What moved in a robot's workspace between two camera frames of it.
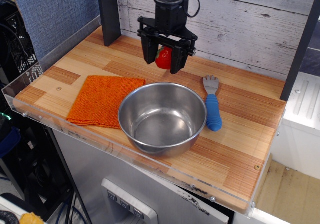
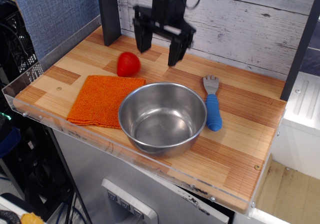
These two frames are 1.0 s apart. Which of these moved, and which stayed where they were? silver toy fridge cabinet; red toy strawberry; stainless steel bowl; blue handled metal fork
Moved: red toy strawberry
Stayed: blue handled metal fork; stainless steel bowl; silver toy fridge cabinet
